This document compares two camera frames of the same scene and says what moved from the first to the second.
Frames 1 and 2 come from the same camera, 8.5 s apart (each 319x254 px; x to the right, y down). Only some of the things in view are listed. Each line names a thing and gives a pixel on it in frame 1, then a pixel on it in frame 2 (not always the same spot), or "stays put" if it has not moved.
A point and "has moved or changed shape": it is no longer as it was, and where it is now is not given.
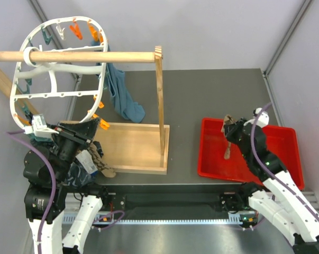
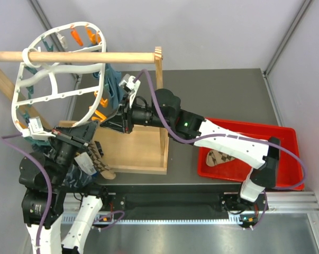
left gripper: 82,132 stays put
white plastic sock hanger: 27,51 -> 48,97
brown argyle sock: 228,119 -> 215,156
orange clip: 104,125 has moved or changed shape
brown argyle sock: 102,168 stays put
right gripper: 231,128 -> 120,122
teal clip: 29,82 -> 30,90
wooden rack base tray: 133,148 stays put
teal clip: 25,107 -> 26,116
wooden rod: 74,57 stays put
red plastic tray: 283,142 stays put
